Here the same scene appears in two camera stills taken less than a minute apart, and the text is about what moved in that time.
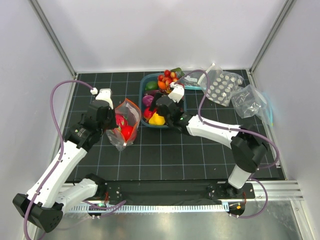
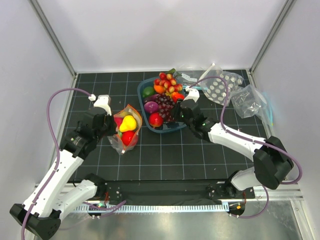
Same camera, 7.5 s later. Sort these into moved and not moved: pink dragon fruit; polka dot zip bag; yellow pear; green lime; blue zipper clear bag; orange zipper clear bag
Moved: orange zipper clear bag; green lime; yellow pear
Not moved: pink dragon fruit; polka dot zip bag; blue zipper clear bag
